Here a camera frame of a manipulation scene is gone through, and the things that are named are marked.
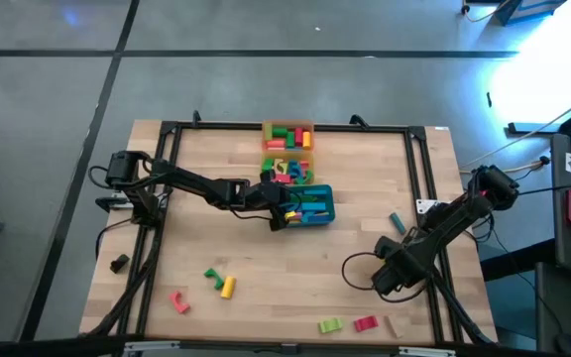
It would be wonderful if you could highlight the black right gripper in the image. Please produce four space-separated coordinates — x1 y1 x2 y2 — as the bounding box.
370 236 428 298

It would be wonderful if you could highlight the translucent orange plastic bin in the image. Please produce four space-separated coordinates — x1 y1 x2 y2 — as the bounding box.
261 119 316 152

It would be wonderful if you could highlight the blue plastic bin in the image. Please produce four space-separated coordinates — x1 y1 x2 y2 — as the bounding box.
276 183 337 228

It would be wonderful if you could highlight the silver aluminium bracket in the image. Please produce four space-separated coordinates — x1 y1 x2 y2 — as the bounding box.
398 345 458 357
122 339 181 356

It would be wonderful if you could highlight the coral arch block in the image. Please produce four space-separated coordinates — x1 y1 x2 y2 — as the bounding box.
169 290 192 315

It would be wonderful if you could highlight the black side table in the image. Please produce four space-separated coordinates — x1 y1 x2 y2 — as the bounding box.
535 132 571 357

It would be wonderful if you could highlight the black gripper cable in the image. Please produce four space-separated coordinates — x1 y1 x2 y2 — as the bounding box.
226 206 273 222
340 251 433 304

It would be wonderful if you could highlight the small black box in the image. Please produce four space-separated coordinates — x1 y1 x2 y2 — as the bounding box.
109 253 132 275

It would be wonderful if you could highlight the natural wood block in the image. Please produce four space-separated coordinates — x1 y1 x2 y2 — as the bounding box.
386 312 406 339

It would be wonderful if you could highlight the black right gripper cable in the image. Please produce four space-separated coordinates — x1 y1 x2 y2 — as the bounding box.
340 251 433 304

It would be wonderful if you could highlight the black left base cable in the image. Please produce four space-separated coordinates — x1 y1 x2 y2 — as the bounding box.
94 216 141 262

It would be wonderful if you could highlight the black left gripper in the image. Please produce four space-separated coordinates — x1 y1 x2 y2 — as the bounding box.
243 180 302 233

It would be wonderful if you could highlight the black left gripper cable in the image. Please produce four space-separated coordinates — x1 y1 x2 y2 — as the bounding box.
226 206 273 222

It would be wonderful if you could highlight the blue box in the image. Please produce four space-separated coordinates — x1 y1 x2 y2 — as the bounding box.
493 0 567 27

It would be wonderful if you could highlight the teal bar block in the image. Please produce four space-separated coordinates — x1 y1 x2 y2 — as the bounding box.
389 212 408 236

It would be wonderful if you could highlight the white cable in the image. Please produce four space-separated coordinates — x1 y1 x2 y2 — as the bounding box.
458 83 571 173

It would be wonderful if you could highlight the black rail stand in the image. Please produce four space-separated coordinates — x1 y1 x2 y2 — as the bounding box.
506 96 571 155

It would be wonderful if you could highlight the translucent yellow plastic bin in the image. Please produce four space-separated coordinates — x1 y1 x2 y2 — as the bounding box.
260 151 316 187

